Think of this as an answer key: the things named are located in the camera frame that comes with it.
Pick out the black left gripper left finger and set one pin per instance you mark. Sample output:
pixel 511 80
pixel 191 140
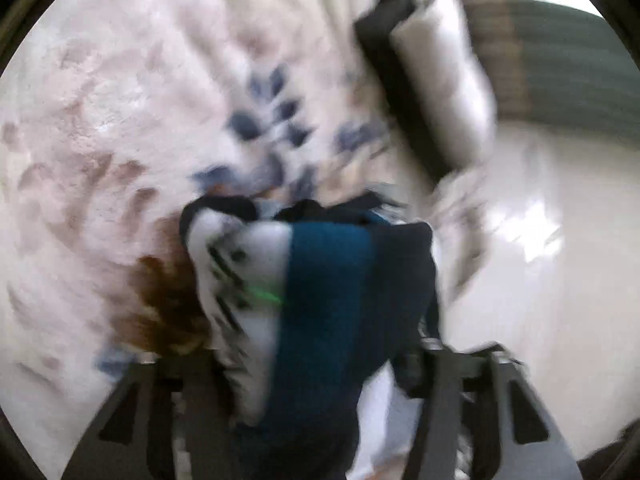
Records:
pixel 198 380

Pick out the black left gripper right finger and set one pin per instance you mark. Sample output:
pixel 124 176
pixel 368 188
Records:
pixel 417 369

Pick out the navy teal patterned sock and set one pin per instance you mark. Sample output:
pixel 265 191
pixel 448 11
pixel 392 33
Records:
pixel 313 310

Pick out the white fluffy garment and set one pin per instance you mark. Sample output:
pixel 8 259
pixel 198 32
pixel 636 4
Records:
pixel 451 87

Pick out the white floral fleece blanket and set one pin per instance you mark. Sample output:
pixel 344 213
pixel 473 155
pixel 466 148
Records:
pixel 114 115

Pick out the striped green curtain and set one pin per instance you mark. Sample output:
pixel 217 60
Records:
pixel 557 66

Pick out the black folded garment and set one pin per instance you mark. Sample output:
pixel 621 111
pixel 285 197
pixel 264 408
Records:
pixel 374 34

